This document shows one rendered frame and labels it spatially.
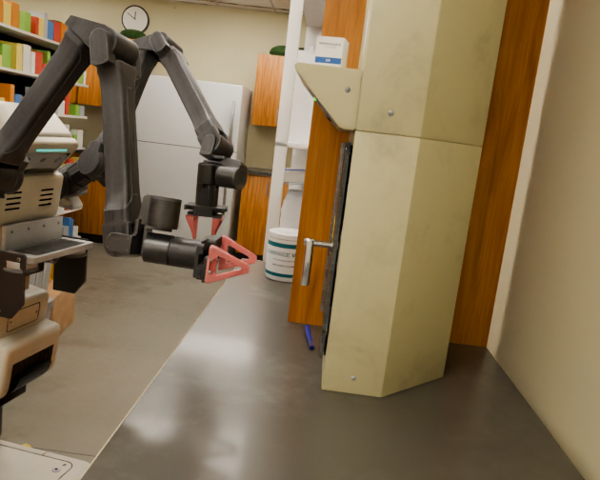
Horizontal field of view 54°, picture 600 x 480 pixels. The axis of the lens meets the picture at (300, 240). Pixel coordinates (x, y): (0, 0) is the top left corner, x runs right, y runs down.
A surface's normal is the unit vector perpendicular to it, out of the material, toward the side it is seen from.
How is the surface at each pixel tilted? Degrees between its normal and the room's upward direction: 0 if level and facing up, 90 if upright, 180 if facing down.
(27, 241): 90
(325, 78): 90
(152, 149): 90
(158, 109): 90
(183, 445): 0
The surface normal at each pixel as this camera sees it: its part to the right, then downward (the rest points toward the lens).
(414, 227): 0.66, 0.21
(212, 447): 0.11, -0.98
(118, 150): -0.26, -0.04
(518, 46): -0.05, 0.17
